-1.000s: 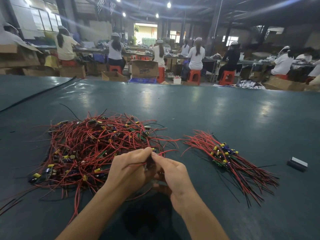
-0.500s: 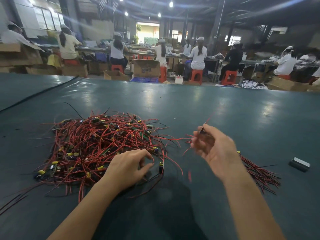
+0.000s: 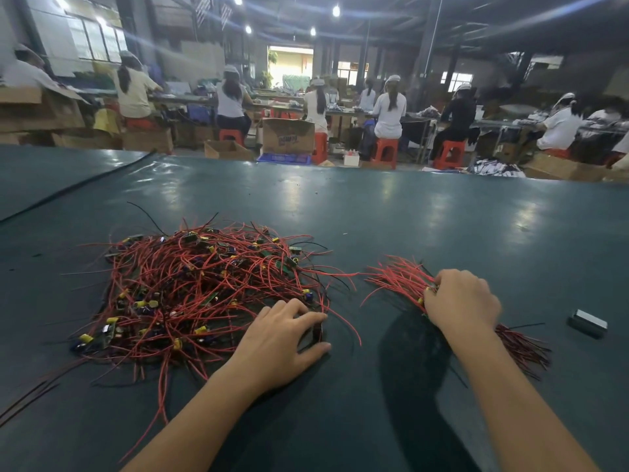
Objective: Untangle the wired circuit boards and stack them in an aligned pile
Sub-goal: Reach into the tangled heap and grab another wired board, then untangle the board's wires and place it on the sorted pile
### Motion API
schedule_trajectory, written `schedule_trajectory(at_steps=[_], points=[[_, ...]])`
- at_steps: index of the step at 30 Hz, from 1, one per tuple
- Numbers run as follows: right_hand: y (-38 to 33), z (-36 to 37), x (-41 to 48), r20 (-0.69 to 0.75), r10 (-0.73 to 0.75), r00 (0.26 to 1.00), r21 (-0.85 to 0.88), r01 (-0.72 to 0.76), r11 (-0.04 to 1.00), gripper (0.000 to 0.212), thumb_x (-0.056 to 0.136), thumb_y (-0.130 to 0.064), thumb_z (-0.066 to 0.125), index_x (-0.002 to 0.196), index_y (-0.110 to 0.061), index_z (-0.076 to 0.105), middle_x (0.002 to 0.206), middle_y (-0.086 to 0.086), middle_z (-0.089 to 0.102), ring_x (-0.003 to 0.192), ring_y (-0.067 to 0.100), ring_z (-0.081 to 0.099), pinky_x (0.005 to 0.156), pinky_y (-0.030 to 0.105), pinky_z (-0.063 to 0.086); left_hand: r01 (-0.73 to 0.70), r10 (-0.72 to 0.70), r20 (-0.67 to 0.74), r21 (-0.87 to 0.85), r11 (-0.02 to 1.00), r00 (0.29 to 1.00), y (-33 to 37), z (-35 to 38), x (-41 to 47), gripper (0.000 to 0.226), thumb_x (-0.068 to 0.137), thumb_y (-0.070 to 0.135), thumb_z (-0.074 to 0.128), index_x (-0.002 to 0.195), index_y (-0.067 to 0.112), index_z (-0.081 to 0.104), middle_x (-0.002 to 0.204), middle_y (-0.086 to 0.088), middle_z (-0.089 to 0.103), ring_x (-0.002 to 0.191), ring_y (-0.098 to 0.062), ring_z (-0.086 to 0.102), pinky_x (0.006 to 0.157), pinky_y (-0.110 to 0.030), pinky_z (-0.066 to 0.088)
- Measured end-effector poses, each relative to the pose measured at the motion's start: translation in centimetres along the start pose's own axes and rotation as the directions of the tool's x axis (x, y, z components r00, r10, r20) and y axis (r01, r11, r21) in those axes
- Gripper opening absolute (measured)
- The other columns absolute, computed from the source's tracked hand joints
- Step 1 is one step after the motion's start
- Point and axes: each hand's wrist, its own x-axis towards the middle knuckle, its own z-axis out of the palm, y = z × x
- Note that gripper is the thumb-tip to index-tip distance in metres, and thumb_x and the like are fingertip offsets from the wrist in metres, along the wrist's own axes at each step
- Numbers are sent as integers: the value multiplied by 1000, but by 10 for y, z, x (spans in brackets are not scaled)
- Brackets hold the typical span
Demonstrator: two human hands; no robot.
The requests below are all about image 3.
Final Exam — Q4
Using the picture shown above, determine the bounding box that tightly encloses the person's left hand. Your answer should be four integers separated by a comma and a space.
228, 298, 334, 394

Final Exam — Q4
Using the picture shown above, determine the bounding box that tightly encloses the person's right hand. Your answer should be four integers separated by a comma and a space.
423, 268, 503, 350

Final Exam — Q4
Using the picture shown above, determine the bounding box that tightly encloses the sorted bundle of wired boards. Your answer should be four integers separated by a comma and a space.
362, 255, 552, 380

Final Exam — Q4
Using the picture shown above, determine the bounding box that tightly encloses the pile of red-wired boards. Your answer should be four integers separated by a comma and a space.
0, 223, 360, 458

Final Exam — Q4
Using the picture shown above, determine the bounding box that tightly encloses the person's right forearm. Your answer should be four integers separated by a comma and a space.
457, 334, 601, 472

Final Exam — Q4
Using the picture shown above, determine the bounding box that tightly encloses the person's left forearm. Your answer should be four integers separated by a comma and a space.
123, 373, 267, 472

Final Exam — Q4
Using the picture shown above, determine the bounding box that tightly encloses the dark green table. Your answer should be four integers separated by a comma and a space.
0, 145, 629, 472

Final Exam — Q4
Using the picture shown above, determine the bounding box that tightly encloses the small black grey block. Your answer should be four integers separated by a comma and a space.
567, 308, 609, 339

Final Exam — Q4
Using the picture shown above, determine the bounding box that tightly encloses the heap of black white items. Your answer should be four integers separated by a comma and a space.
470, 159, 527, 179

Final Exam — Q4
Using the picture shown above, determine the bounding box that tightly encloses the blue plastic crate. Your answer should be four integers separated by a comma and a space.
256, 152, 314, 166

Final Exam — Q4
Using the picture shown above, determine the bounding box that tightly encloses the yellow sack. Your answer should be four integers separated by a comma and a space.
93, 108, 124, 136

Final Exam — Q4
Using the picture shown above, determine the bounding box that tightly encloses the large open cardboard box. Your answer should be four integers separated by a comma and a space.
0, 87, 88, 134

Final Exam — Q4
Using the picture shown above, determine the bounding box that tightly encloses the grid window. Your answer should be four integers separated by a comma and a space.
67, 12, 129, 63

